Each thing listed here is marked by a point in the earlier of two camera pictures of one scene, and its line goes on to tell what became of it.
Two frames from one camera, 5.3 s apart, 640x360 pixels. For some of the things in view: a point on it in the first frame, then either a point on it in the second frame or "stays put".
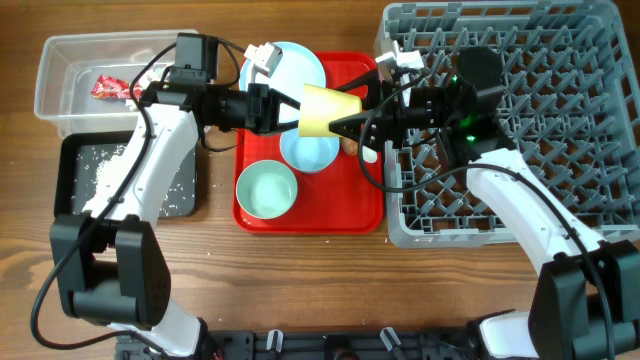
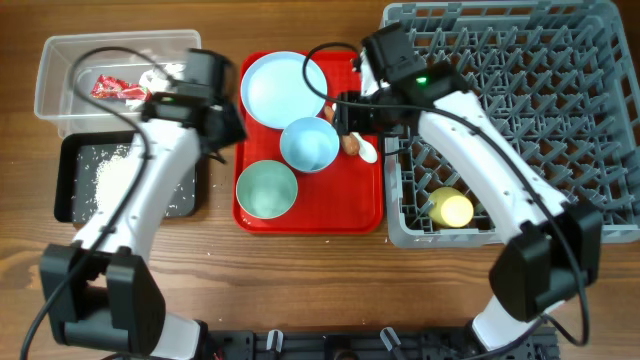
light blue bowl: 309,153 stays put
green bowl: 266,189 stays put
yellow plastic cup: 320,107 → 448,206
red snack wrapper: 108,87 stays put
